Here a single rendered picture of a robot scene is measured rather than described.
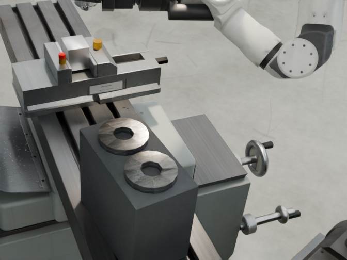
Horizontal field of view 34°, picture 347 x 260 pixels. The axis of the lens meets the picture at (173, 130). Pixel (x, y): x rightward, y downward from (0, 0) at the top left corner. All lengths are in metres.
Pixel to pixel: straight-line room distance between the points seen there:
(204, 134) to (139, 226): 0.76
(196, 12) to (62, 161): 0.43
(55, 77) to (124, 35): 2.15
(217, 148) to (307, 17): 0.59
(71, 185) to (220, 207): 0.53
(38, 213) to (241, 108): 1.81
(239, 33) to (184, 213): 0.40
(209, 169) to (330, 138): 1.47
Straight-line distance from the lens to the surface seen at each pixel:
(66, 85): 1.36
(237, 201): 1.60
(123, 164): 0.97
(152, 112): 1.56
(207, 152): 1.59
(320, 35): 1.13
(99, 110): 1.38
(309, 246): 1.86
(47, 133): 1.32
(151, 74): 1.43
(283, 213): 1.76
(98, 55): 1.38
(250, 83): 3.19
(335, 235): 1.64
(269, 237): 2.38
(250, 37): 1.17
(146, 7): 1.19
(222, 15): 1.17
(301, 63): 1.12
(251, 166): 1.79
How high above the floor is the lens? 1.77
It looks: 39 degrees down
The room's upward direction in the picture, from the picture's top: 7 degrees clockwise
